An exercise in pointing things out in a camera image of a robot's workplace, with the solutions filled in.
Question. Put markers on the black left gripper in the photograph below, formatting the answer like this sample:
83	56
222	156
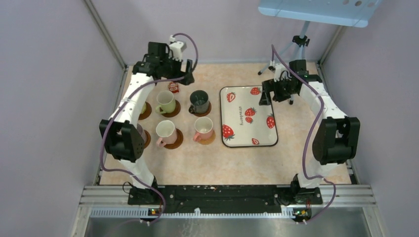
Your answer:
188	78

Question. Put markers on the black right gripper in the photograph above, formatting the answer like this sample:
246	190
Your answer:
276	97

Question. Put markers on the dark green mug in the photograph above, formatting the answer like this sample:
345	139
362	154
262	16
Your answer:
199	100

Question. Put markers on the light green mug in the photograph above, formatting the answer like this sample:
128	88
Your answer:
166	102

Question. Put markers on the white strawberry tray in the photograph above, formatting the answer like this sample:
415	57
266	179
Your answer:
245	123

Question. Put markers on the dark brown round coaster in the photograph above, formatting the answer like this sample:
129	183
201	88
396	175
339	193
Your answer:
175	112

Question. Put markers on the dark brown wooden coaster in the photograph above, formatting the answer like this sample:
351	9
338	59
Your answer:
206	113

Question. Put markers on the brown wooden round coaster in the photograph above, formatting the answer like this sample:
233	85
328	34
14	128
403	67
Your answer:
147	113

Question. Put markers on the pale pink mug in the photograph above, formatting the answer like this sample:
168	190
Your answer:
166	132

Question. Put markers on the woven rattan coaster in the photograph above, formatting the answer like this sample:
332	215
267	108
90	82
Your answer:
209	140

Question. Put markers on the purple mug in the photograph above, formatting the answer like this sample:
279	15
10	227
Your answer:
141	132

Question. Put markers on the yellow-green mug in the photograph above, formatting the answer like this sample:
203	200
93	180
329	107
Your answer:
144	108

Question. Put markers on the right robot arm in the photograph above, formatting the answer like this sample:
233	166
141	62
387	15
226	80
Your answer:
336	138

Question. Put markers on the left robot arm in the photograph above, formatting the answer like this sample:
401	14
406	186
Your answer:
120	134

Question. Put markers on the red snack packet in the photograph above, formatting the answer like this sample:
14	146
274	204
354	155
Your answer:
174	87

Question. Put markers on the light blue tripod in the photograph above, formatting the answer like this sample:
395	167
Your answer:
299	43

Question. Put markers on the light blue panel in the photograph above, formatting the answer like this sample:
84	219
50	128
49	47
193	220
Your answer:
350	13

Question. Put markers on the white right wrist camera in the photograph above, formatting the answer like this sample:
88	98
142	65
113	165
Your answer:
280	71

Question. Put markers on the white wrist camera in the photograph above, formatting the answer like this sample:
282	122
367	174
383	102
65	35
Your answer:
176	48
280	71

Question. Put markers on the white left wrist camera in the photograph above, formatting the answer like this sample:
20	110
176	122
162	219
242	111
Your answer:
176	48

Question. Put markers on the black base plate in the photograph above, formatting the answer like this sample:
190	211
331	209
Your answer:
225	199

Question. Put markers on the aluminium frame rail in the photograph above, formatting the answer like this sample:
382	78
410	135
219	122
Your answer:
346	211

